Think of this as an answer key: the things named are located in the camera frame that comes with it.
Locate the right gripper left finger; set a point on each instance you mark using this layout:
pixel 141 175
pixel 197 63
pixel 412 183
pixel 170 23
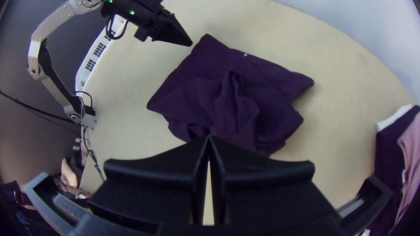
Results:
pixel 147 187

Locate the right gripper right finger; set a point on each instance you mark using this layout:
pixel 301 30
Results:
pixel 269 190

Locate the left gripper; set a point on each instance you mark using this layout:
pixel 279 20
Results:
pixel 151 23

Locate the black t-shirt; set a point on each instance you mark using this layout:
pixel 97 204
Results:
pixel 229 95

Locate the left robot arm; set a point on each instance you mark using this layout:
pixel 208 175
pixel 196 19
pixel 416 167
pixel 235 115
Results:
pixel 49 69

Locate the white laundry basket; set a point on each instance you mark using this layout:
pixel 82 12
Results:
pixel 95 54

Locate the pile of folded clothes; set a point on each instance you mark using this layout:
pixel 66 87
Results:
pixel 388 157

